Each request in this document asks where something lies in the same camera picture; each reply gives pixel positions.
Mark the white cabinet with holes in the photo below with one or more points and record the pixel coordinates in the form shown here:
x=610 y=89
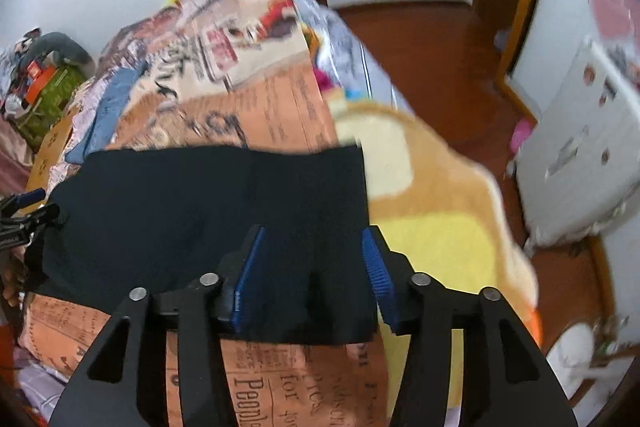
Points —
x=575 y=142

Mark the brown wooden board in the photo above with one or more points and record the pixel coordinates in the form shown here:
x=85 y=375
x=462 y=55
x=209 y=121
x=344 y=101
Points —
x=47 y=157

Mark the orange box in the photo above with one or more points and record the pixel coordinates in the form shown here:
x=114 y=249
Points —
x=39 y=79

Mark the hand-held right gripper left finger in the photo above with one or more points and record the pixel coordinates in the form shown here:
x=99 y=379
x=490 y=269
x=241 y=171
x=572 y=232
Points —
x=250 y=277

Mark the folded blue jeans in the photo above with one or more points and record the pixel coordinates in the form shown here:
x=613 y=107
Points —
x=107 y=112

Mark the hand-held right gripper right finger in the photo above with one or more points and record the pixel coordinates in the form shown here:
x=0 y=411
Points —
x=377 y=272

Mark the newspaper print blanket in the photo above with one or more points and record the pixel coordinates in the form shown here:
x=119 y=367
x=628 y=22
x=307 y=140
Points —
x=280 y=107

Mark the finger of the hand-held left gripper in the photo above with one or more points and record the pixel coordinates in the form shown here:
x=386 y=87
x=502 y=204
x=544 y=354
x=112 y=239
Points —
x=35 y=214
x=30 y=196

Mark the pink item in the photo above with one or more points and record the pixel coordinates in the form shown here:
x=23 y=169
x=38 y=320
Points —
x=521 y=136

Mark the green bag with clutter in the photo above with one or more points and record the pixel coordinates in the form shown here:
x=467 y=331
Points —
x=55 y=97

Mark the grey cushion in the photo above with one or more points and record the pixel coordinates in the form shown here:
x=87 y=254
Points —
x=65 y=47

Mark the white bed sheet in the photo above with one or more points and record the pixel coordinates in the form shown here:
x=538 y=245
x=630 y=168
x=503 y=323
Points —
x=37 y=379

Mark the yellow brown plush blanket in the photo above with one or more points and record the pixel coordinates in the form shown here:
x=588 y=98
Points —
x=440 y=207

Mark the white bag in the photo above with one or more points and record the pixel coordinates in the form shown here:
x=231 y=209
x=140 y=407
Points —
x=572 y=357

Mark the black pants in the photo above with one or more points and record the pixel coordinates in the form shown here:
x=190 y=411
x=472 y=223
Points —
x=175 y=207

